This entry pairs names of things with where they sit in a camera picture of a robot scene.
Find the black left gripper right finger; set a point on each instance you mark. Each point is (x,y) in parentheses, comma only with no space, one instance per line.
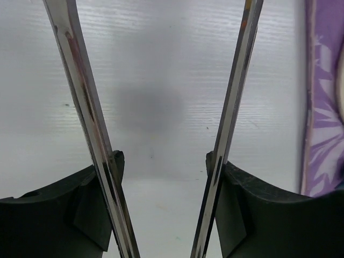
(257,219)

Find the purple floral placemat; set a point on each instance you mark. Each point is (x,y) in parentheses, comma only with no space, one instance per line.
(323,148)

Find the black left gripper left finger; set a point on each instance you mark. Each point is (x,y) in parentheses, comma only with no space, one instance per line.
(67,218)

